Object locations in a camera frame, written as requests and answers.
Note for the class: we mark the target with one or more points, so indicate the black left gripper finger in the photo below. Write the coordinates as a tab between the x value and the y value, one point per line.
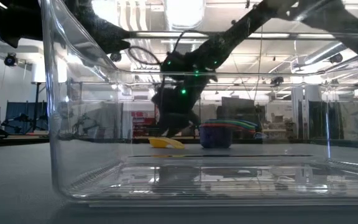
120	35
120	46

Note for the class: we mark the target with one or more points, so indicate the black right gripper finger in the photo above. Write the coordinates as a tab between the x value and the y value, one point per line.
190	121
169	127

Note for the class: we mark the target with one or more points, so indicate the yellow measuring cup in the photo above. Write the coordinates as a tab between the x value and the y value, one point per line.
163	142

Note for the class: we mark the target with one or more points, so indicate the dark blue measuring cup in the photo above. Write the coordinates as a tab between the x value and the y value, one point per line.
228	120

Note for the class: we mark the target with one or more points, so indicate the green measuring cup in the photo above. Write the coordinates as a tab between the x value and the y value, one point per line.
244	124

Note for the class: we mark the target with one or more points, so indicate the red measuring cup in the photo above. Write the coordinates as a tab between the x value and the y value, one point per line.
247	129

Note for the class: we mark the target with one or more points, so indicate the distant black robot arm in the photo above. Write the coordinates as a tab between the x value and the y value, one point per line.
23	119

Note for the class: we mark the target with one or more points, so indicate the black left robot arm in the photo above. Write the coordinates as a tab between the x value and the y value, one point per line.
11	21

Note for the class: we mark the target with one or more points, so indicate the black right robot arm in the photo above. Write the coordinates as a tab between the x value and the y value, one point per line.
228	40

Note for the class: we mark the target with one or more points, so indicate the purple measuring cup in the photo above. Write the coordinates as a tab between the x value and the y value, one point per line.
216	138

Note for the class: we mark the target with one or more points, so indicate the clear plastic basket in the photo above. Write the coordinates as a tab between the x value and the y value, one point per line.
197	183

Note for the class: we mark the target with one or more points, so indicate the red parts shelf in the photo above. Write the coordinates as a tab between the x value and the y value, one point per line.
142	124

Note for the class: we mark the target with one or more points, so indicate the white box light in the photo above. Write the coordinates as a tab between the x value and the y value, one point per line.
37	73

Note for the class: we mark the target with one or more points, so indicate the blue divider panel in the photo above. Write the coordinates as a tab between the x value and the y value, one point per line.
17	109

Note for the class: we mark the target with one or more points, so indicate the black divider curtain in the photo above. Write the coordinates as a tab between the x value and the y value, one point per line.
319	119

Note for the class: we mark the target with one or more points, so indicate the black ceiling camera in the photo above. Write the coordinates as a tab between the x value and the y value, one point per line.
336	58
116	56
10	59

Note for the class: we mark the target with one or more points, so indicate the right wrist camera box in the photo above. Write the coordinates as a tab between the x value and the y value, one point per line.
172	67

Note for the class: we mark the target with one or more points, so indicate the silver ceiling duct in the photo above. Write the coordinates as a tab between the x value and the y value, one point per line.
183	12

